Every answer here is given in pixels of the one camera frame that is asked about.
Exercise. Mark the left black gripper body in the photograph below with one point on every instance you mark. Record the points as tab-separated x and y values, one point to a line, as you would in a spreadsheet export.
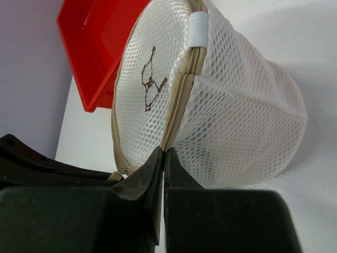
23	166

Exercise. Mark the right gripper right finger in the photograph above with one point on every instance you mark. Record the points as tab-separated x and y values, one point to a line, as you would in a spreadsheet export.
178	186

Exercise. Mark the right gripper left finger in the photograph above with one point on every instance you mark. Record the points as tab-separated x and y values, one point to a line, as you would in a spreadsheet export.
141	199

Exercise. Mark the white mesh laundry bag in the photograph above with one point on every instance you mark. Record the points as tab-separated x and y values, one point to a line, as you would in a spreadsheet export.
189	81

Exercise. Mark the red plastic tray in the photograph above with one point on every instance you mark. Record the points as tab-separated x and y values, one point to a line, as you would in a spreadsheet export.
94	34

